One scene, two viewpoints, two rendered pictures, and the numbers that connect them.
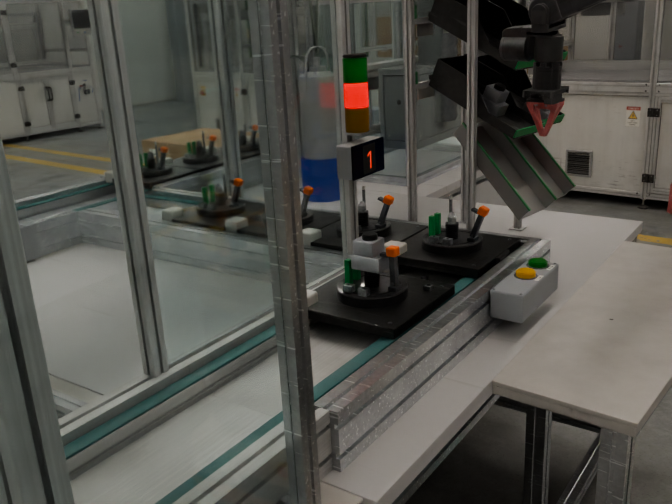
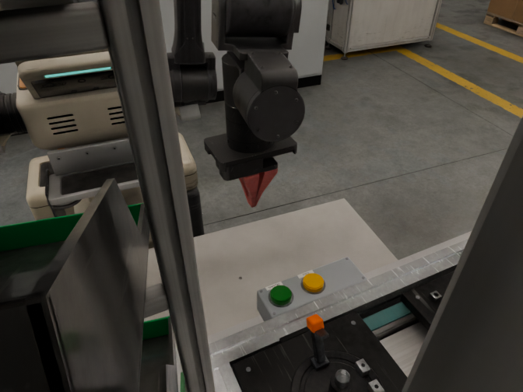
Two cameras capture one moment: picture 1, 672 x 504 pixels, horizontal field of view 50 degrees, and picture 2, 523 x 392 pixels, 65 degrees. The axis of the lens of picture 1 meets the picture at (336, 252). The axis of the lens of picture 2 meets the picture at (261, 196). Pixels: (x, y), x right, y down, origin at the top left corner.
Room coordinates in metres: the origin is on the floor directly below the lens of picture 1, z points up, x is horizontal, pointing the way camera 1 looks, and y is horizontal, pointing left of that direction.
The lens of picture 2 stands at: (1.90, -0.23, 1.59)
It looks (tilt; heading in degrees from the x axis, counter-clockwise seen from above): 39 degrees down; 209
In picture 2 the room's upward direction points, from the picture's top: straight up
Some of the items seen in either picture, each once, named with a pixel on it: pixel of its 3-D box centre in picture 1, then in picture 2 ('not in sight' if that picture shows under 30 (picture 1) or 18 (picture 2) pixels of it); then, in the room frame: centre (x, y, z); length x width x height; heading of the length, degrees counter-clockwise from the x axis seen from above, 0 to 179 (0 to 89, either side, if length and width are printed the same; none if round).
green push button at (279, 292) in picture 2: (537, 264); (281, 296); (1.45, -0.43, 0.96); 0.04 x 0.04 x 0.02
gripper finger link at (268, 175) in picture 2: (546, 113); (242, 178); (1.53, -0.46, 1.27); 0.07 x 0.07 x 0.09; 54
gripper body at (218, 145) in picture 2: (546, 79); (250, 127); (1.52, -0.45, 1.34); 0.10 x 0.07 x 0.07; 144
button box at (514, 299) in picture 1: (525, 289); (311, 293); (1.40, -0.39, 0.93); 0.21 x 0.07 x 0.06; 144
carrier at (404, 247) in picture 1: (451, 228); (340, 386); (1.59, -0.27, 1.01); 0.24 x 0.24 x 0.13; 54
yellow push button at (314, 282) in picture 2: (525, 275); (313, 283); (1.40, -0.39, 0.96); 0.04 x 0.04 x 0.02
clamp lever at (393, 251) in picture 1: (390, 265); not in sight; (1.29, -0.10, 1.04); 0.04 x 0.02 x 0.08; 54
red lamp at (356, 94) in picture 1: (356, 94); not in sight; (1.51, -0.06, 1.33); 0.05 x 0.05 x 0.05
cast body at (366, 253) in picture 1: (365, 250); not in sight; (1.32, -0.06, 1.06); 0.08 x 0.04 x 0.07; 54
